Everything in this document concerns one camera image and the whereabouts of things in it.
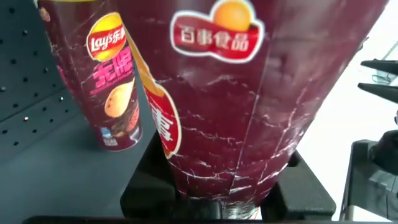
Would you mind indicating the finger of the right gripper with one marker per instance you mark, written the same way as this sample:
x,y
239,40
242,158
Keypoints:
x,y
384,66
382,92

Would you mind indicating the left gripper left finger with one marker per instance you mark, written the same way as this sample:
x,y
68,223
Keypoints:
x,y
149,189

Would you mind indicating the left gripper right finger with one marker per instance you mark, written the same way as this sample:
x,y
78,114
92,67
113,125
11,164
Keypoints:
x,y
295,199

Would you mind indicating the dark red chip can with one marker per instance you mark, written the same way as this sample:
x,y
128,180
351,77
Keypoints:
x,y
230,109
105,93

